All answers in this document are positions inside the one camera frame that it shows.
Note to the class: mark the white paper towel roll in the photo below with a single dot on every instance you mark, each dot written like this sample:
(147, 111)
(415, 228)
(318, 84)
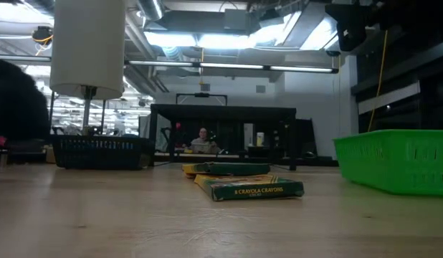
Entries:
(87, 46)

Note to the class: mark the small white bottle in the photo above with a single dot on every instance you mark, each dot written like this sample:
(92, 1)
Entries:
(260, 139)

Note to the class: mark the long ceiling light bar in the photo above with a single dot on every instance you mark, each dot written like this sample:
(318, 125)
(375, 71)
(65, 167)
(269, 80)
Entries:
(228, 66)

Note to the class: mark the black plastic slotted basket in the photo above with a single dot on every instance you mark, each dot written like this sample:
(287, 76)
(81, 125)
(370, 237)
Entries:
(99, 157)

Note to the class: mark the Crayola crayon box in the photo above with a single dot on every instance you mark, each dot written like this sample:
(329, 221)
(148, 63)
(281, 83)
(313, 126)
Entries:
(236, 168)
(250, 191)

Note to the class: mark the black mesh desk riser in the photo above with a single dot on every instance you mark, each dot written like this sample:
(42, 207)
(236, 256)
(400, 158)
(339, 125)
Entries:
(221, 112)

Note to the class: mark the square wall vent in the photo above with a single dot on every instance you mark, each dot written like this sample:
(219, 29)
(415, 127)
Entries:
(260, 89)
(205, 87)

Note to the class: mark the green plastic slotted basket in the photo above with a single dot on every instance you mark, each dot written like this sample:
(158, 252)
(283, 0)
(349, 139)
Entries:
(404, 161)

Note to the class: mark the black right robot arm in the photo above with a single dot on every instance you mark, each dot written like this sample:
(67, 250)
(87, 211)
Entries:
(404, 14)

